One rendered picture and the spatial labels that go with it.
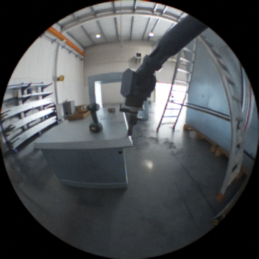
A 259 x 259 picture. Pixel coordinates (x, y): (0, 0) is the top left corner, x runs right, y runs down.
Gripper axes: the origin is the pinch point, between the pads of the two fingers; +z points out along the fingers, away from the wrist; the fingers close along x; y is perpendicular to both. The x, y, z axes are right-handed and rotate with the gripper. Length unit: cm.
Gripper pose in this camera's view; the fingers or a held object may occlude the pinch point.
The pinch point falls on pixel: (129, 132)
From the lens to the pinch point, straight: 63.8
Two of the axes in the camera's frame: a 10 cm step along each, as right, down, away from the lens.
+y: 9.8, 0.9, 1.6
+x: -1.1, -3.8, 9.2
